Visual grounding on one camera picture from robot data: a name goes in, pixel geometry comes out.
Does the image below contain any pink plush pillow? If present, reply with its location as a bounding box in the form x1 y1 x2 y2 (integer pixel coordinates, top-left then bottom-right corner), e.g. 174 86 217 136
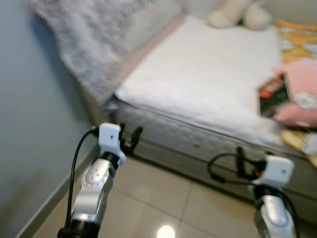
272 59 317 129

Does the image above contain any green and red book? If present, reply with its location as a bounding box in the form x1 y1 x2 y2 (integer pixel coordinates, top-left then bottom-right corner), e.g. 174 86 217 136
257 72 294 119

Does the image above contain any white quilted mattress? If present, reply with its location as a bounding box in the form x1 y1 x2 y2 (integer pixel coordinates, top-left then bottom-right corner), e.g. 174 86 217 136
106 15 317 219

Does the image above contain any grey patterned blanket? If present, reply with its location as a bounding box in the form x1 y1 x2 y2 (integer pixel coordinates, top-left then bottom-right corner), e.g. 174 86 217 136
27 0 164 105

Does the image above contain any yellow cartoon egg duvet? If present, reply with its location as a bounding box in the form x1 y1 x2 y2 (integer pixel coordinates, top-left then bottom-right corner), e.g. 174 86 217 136
275 20 317 167

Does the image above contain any beige plush toy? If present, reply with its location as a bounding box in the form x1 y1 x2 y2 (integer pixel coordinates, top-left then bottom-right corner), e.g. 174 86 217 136
206 0 273 29

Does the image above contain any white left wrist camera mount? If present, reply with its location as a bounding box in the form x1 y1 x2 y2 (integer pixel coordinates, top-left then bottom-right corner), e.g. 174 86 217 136
98 123 122 154

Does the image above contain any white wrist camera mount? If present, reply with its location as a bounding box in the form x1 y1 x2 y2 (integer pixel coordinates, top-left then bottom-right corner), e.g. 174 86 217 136
98 123 122 154
263 155 294 188

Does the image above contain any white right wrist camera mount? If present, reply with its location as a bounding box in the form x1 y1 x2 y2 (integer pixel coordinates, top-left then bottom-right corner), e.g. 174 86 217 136
263 155 294 188

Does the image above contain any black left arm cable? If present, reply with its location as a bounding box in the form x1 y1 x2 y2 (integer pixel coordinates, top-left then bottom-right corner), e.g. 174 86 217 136
67 126 100 219

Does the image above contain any beige bed frame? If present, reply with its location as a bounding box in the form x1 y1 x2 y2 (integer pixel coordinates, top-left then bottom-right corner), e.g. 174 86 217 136
116 12 189 92

